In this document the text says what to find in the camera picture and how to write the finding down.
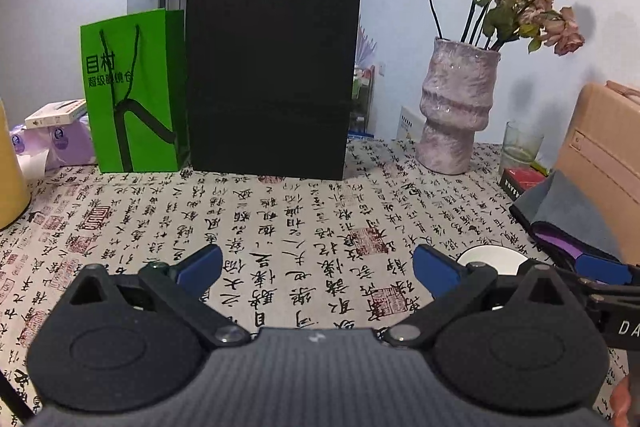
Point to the purple tissue pack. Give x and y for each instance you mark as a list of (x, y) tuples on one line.
[(55, 147)]

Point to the black paper bag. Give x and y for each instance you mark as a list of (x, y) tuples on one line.
[(270, 85)]

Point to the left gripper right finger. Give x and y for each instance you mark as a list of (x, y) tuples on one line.
[(518, 343)]

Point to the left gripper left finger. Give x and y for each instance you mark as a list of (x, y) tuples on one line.
[(116, 343)]

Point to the white bowl black rim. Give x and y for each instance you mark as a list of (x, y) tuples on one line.
[(505, 260)]

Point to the green paper bag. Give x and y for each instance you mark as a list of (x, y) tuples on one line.
[(134, 71)]

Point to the calligraphy print tablecloth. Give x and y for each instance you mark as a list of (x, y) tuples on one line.
[(297, 253)]

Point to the yellow thermos jug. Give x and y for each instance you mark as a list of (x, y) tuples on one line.
[(14, 192)]

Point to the person's right hand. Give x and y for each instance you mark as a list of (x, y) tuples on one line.
[(620, 403)]

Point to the pink handbag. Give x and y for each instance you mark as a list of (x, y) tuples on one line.
[(601, 156)]

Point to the small red black box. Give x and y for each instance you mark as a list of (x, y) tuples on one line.
[(515, 181)]

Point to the clear drinking glass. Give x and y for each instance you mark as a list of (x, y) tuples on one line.
[(520, 146)]

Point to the grey purple pouch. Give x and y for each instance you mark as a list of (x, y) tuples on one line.
[(564, 223)]

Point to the white flat box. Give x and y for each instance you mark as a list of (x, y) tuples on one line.
[(57, 114)]

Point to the pink ceramic vase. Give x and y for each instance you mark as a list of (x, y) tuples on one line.
[(456, 100)]

